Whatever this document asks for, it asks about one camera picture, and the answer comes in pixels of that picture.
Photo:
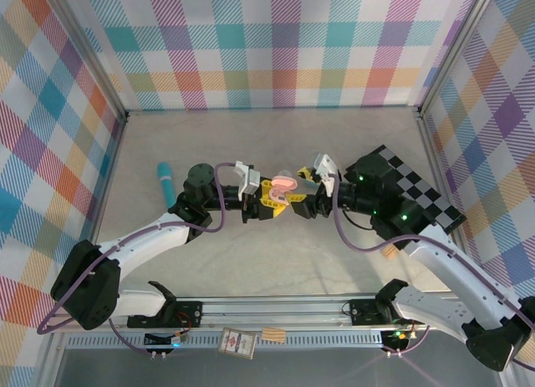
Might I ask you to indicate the pink earbud charging case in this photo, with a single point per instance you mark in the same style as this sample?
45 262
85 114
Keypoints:
284 181

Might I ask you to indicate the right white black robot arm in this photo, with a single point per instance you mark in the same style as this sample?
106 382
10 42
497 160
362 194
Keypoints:
443 261

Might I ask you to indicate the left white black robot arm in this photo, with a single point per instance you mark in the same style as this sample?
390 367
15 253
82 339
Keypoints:
146 242

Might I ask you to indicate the teal cylinder tube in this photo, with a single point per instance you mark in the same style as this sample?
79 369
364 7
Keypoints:
167 186

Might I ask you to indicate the black grey chessboard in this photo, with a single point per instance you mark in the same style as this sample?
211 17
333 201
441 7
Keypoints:
422 190

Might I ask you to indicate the orange striped block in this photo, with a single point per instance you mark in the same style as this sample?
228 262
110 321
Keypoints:
390 252

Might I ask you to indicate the striped wooden block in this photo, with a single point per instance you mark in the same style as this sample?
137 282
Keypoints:
273 334

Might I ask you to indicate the playing card box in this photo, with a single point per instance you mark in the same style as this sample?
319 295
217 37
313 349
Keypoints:
237 342

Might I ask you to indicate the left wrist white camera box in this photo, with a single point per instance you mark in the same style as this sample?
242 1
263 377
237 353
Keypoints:
248 180

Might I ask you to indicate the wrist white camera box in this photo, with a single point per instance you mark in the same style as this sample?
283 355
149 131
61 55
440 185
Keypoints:
326 169
248 180

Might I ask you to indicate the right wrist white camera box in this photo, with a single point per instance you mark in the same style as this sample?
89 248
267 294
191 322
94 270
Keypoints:
326 169

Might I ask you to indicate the aluminium side rail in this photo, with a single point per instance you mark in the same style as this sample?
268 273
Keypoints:
432 153
111 165

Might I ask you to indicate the aluminium mounting rail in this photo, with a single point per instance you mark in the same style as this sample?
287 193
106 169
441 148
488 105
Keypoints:
271 314

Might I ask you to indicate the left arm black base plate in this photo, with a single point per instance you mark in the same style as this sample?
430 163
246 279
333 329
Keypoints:
190 309

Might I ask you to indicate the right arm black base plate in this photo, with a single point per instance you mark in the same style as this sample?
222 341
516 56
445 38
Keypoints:
363 309

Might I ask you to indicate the aluminium corner post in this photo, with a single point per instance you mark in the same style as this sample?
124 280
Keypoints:
100 73
455 48

